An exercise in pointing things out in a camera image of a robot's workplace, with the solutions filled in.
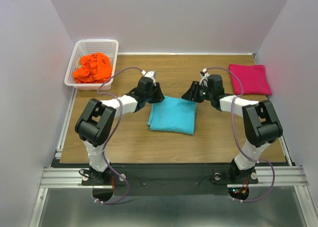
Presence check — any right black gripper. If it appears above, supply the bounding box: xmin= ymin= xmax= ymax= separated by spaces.
xmin=180 ymin=80 xmax=214 ymax=103

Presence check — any cyan blue t-shirt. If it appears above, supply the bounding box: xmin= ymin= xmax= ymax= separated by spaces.
xmin=148 ymin=96 xmax=197 ymax=135

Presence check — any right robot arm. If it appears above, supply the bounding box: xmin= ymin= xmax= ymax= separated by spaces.
xmin=181 ymin=73 xmax=283 ymax=182

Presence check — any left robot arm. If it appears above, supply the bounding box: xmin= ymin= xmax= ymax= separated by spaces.
xmin=75 ymin=76 xmax=164 ymax=184

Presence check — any folded magenta t-shirt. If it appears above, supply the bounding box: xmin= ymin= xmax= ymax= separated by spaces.
xmin=229 ymin=64 xmax=272 ymax=95

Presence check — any orange t-shirt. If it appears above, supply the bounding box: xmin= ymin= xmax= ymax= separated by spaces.
xmin=73 ymin=53 xmax=112 ymax=83

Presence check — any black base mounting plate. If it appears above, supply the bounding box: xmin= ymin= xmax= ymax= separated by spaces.
xmin=79 ymin=163 xmax=258 ymax=197

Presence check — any white plastic laundry basket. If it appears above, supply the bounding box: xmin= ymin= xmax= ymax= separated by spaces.
xmin=64 ymin=39 xmax=119 ymax=90

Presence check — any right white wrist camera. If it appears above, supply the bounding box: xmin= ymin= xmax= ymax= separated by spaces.
xmin=199 ymin=72 xmax=210 ymax=87

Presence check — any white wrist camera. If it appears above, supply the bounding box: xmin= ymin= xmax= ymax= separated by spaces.
xmin=199 ymin=72 xmax=210 ymax=87
xmin=144 ymin=70 xmax=157 ymax=83

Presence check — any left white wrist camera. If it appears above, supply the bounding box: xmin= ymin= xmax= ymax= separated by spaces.
xmin=144 ymin=70 xmax=157 ymax=83

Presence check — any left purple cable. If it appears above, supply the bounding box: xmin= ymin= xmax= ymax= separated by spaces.
xmin=97 ymin=67 xmax=131 ymax=205

